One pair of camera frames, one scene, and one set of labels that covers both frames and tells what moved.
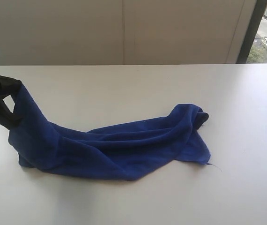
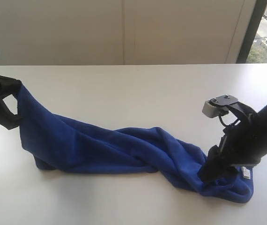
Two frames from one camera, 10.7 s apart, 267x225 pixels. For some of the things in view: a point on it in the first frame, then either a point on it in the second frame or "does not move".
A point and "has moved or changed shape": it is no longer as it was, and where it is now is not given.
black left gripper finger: (3, 115) does not move
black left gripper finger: (7, 85) does not move
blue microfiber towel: (125, 152) has moved or changed shape
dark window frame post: (249, 38) does not move
